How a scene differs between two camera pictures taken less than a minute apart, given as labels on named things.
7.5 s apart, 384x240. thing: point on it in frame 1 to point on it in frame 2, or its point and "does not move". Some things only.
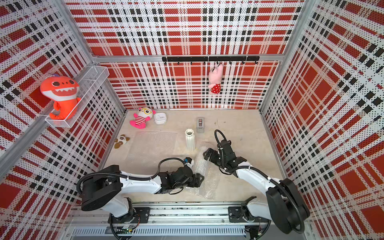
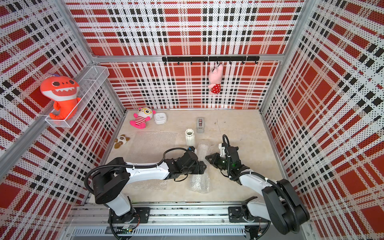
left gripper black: x=198 y=181 to x=198 y=168
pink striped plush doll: x=143 y=115 does not move
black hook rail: x=217 y=59 does not move
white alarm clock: x=160 y=118 does not move
